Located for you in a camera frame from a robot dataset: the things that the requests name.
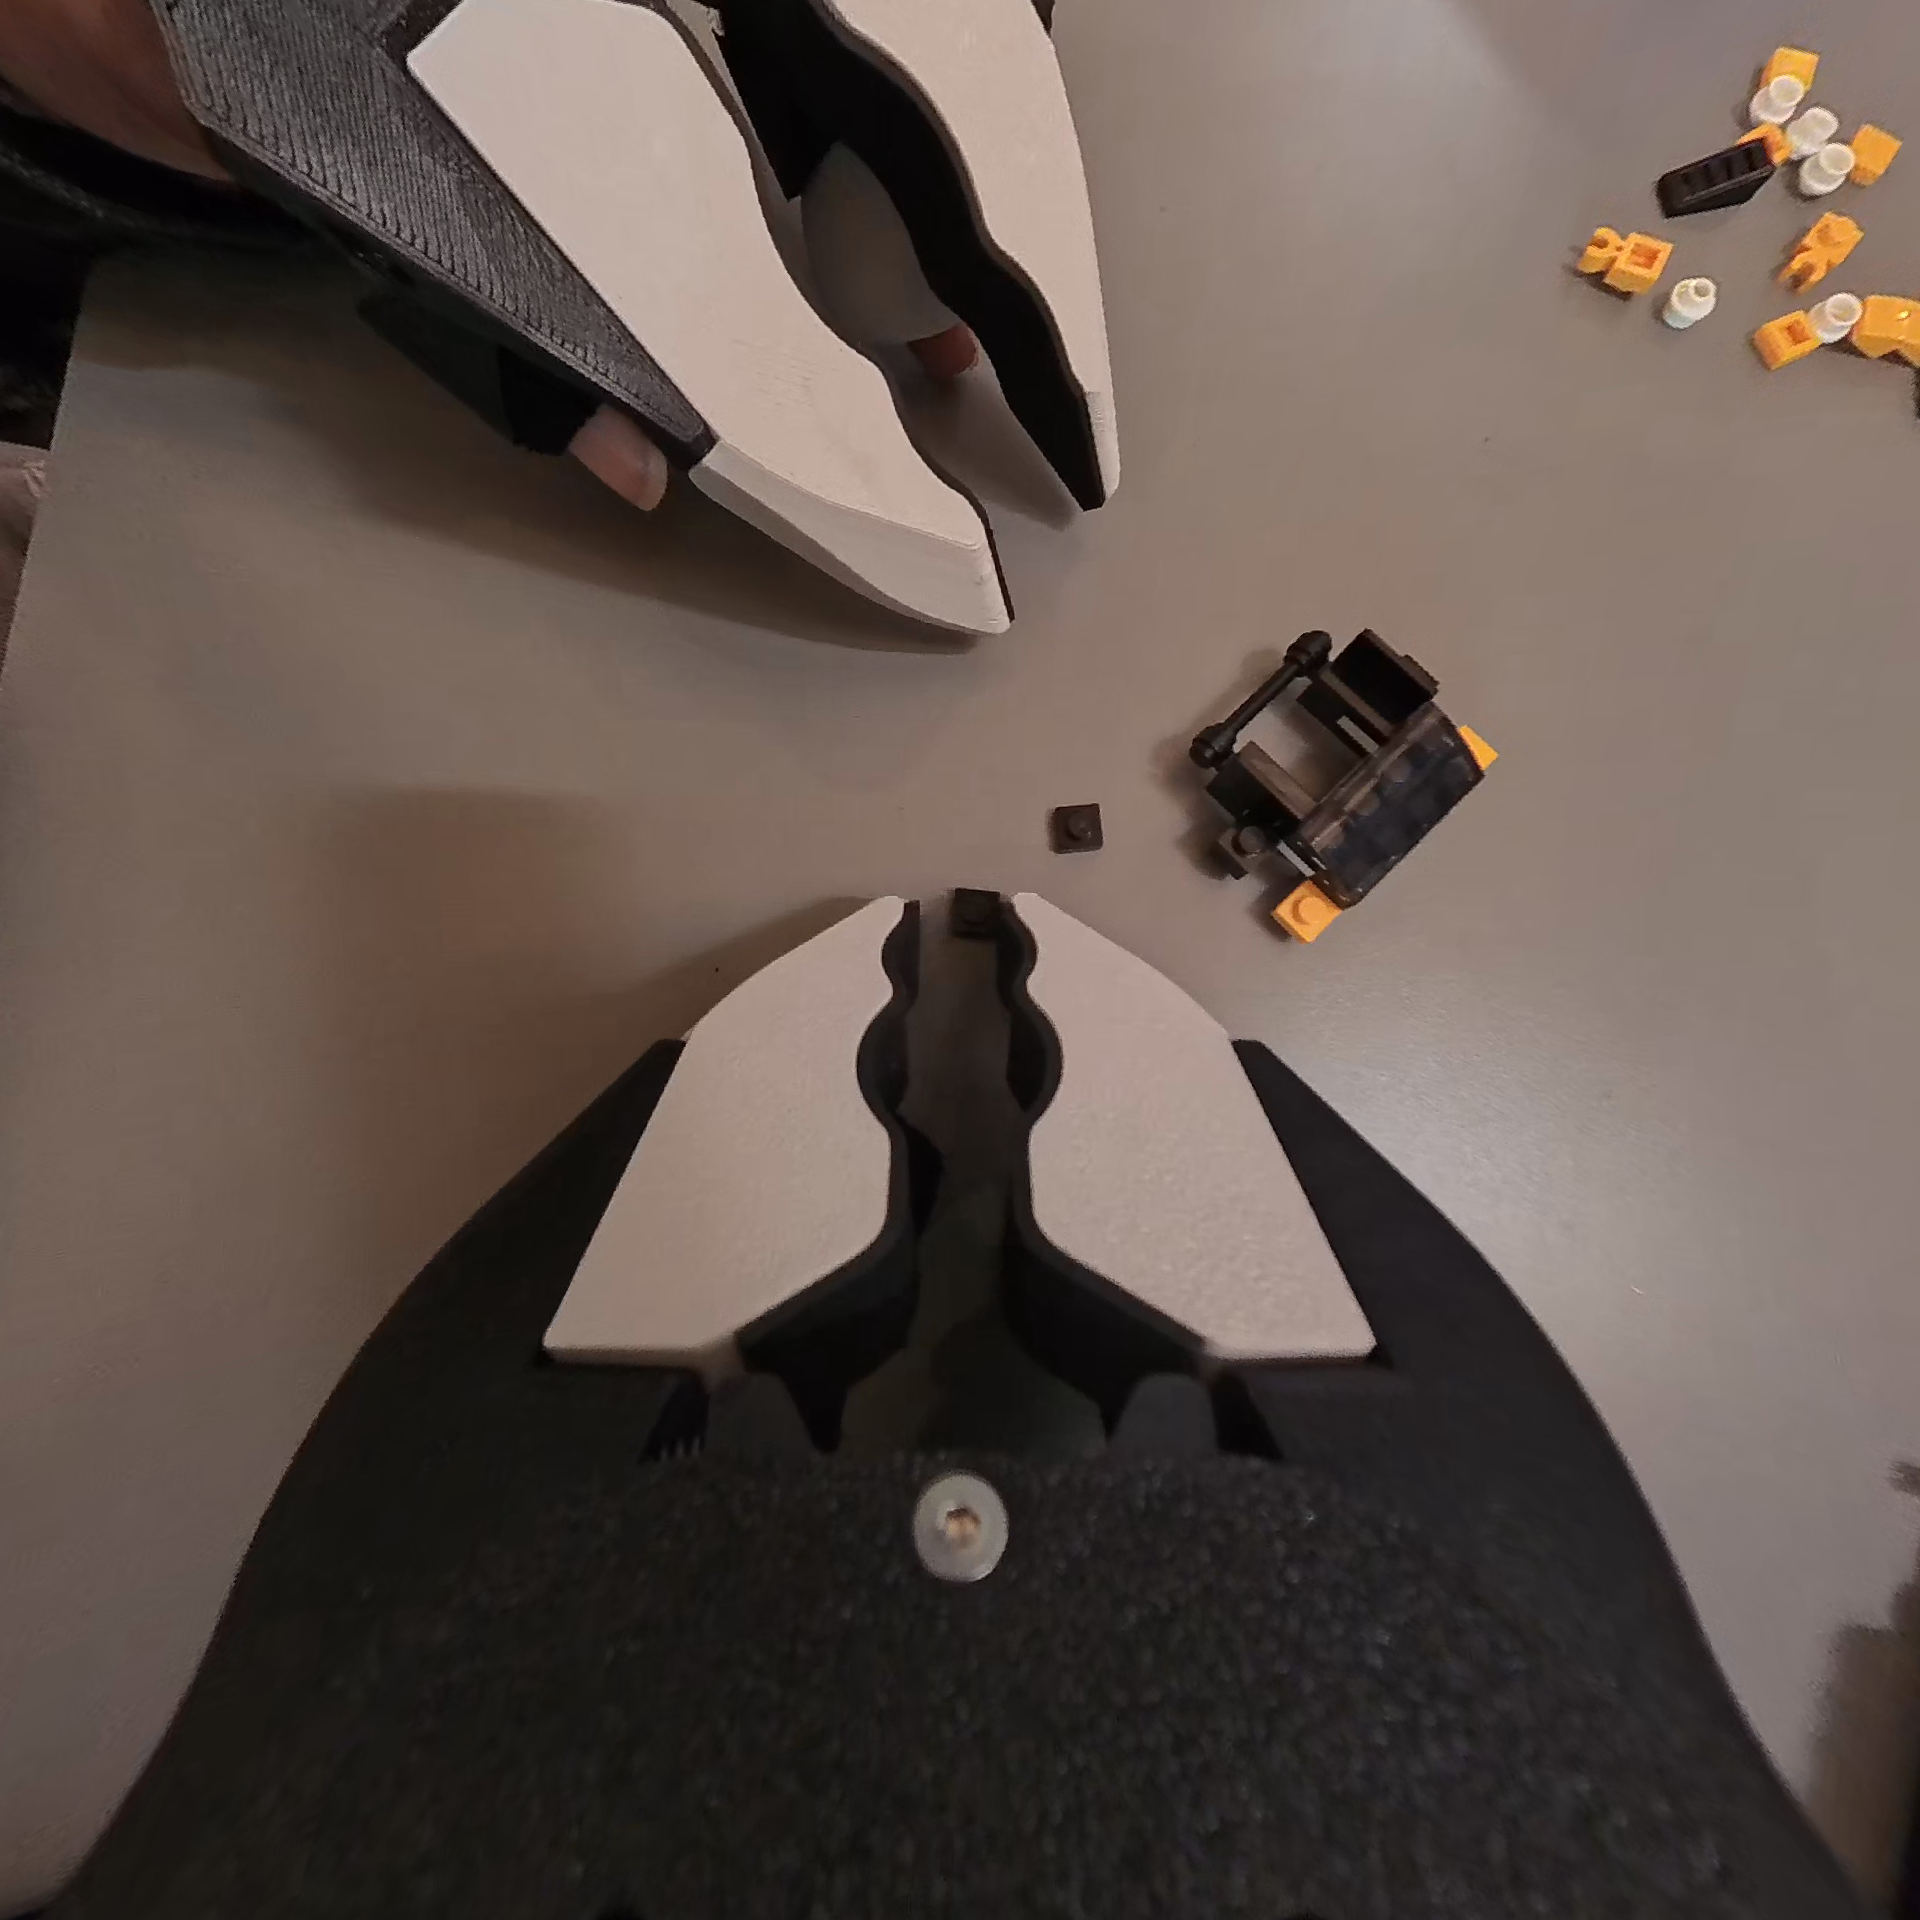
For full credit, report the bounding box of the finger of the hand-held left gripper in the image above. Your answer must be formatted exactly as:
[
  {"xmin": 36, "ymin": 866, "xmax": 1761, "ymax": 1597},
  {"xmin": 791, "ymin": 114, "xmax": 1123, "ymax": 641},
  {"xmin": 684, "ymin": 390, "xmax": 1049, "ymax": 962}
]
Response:
[
  {"xmin": 406, "ymin": 0, "xmax": 1019, "ymax": 636},
  {"xmin": 719, "ymin": 0, "xmax": 1123, "ymax": 515}
]

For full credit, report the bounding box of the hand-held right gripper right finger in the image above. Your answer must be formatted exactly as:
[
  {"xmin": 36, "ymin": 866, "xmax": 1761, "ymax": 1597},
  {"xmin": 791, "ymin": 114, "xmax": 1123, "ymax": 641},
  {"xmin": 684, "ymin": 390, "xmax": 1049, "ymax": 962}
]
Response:
[{"xmin": 1003, "ymin": 890, "xmax": 1378, "ymax": 1440}]

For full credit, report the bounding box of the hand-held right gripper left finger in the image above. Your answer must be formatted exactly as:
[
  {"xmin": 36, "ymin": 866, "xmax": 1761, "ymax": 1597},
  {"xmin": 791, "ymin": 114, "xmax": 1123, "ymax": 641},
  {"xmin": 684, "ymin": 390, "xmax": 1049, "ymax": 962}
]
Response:
[{"xmin": 539, "ymin": 894, "xmax": 923, "ymax": 1454}]

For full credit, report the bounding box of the black lego windshield assembly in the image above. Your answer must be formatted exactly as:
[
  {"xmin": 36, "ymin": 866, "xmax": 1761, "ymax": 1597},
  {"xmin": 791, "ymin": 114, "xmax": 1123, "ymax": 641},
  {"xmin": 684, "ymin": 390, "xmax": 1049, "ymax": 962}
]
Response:
[{"xmin": 1189, "ymin": 628, "xmax": 1503, "ymax": 948}]

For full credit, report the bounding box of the person's left forearm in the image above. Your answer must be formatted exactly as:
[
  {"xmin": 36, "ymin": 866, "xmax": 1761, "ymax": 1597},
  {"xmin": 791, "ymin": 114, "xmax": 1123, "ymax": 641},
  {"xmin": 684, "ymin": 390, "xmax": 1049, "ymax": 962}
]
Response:
[{"xmin": 0, "ymin": 91, "xmax": 109, "ymax": 443}]

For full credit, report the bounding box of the pile of small lego pieces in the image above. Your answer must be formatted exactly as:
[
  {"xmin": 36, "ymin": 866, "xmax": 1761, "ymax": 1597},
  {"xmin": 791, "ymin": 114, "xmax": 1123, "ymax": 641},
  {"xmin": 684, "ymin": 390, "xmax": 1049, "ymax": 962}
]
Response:
[{"xmin": 1570, "ymin": 46, "xmax": 1920, "ymax": 422}]

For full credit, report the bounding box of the person's left hand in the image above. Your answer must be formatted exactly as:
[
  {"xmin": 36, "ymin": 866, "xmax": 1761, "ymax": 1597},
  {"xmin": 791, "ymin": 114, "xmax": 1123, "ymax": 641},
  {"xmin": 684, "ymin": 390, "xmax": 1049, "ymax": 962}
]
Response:
[{"xmin": 0, "ymin": 0, "xmax": 674, "ymax": 515}]

